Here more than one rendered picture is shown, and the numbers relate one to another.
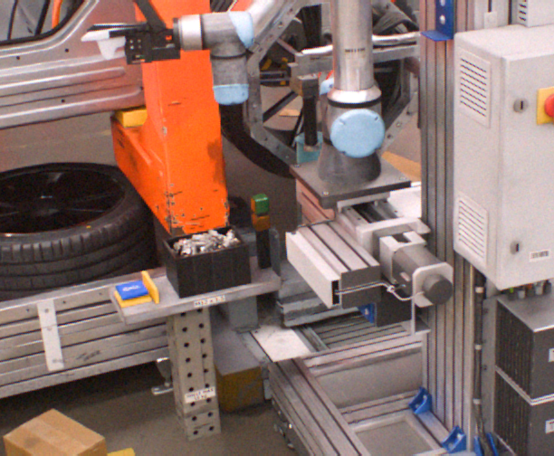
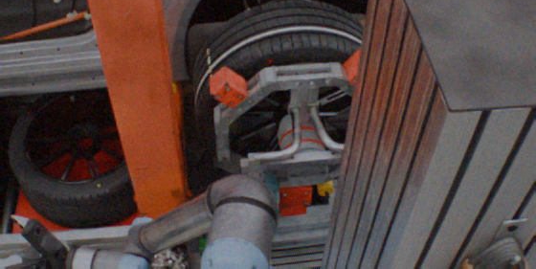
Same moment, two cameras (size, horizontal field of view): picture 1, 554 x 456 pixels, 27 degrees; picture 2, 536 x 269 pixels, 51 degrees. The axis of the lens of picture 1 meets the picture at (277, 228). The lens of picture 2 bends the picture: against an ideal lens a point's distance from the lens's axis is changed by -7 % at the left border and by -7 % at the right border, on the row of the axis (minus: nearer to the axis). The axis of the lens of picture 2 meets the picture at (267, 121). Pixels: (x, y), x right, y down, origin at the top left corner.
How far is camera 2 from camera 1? 1.95 m
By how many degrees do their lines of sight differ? 26
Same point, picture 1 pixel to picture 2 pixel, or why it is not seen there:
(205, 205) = not seen: hidden behind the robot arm
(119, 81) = not seen: hidden behind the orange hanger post
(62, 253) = (78, 204)
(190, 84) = (154, 158)
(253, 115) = (221, 155)
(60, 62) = (90, 54)
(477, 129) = not seen: outside the picture
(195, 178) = (161, 207)
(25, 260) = (53, 203)
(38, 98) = (74, 77)
